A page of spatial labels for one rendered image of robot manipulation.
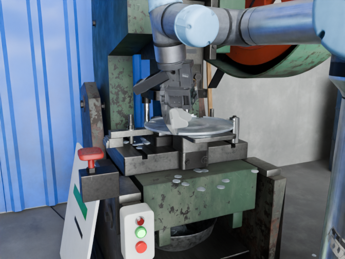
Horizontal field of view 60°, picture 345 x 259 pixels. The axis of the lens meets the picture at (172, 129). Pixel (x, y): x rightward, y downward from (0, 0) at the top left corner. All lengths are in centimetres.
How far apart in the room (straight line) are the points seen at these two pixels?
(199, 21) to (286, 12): 15
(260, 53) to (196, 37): 63
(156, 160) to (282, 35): 54
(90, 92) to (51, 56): 85
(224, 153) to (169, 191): 26
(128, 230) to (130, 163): 23
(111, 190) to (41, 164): 143
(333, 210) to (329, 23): 19
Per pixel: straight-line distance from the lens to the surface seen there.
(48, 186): 223
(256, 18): 62
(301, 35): 56
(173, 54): 71
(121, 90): 119
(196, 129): 91
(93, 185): 79
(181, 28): 59
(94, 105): 126
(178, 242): 109
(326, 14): 32
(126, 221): 75
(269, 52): 116
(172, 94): 74
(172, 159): 95
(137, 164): 92
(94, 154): 76
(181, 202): 91
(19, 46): 211
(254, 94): 274
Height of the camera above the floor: 98
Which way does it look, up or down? 12 degrees down
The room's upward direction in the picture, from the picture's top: straight up
